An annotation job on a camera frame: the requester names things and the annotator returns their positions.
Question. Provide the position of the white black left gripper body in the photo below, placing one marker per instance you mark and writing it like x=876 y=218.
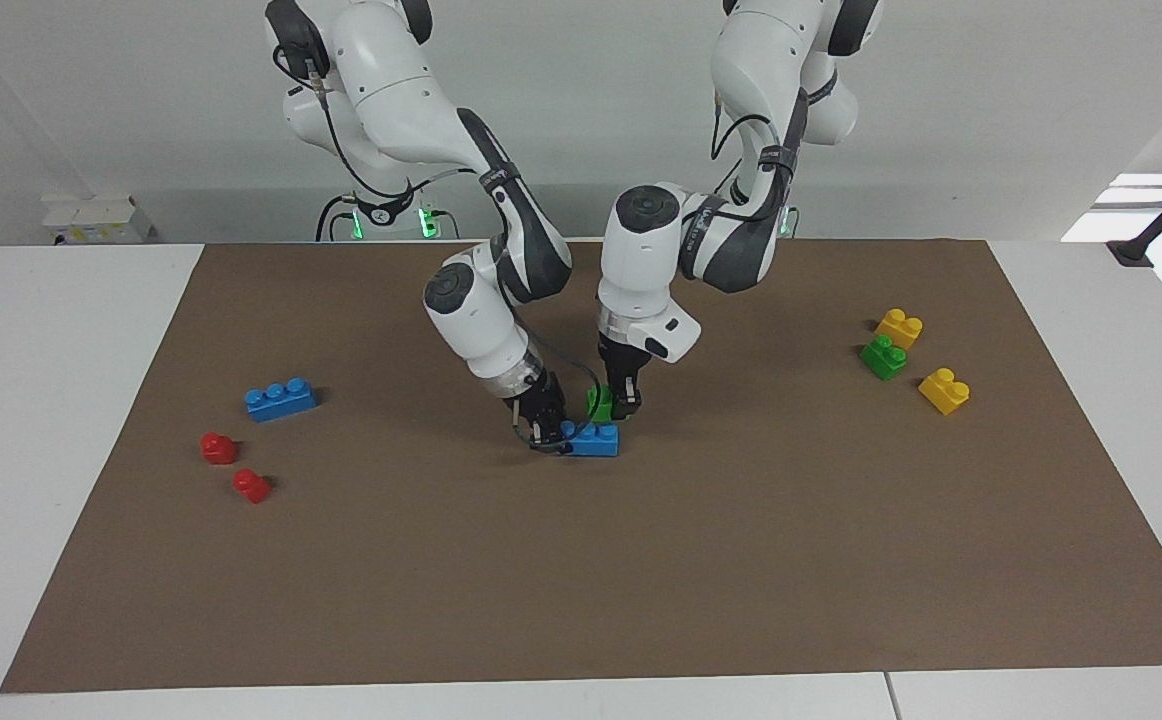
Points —
x=666 y=335

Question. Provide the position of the blue three-stud toy brick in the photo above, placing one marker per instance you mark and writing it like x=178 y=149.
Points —
x=593 y=440
x=281 y=400

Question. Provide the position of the red one-stud toy brick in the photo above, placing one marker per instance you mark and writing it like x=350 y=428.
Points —
x=218 y=448
x=253 y=487

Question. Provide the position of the white box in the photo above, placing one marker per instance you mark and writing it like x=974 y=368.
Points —
x=96 y=220

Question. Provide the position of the yellow two-stud toy brick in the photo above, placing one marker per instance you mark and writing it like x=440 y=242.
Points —
x=899 y=328
x=944 y=392

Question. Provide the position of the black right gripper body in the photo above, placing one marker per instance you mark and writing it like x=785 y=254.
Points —
x=536 y=400

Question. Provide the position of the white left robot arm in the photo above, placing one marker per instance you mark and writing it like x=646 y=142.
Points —
x=771 y=50

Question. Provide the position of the brown paper table mat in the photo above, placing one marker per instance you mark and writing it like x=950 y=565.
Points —
x=581 y=580

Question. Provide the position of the green two-stud toy brick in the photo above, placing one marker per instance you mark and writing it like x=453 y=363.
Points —
x=598 y=405
x=883 y=358

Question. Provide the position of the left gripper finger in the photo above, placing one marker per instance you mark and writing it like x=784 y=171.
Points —
x=612 y=365
x=631 y=395

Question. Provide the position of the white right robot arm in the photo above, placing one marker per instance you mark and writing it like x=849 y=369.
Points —
x=401 y=90

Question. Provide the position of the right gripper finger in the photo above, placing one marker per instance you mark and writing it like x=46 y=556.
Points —
x=551 y=438
x=561 y=412

